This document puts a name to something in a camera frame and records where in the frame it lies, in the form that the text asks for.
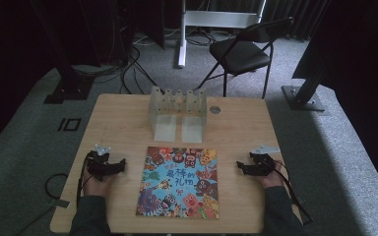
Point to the dark curtain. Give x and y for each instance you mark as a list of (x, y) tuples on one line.
[(292, 16)]

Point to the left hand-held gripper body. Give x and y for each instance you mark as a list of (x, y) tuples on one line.
[(98, 164)]

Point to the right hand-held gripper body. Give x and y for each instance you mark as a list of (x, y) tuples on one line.
[(262, 164)]

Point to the black folding chair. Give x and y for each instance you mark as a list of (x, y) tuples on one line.
[(242, 55)]

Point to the person's left hand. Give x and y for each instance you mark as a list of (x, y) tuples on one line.
[(96, 187)]

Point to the black metal stand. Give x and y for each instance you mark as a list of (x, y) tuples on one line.
[(303, 96), (69, 88)]

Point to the person's right hand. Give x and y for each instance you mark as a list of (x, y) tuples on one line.
[(272, 179)]

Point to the round grey table grommet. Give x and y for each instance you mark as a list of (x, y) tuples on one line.
[(214, 109)]

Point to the colourful picture book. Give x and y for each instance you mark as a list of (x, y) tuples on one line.
[(177, 183)]

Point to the grey tape strip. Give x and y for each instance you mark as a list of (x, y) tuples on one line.
[(59, 203)]

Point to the grey metal book rack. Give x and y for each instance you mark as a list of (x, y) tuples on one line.
[(177, 113)]

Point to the white desk frame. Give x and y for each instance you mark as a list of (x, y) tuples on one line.
[(210, 19)]

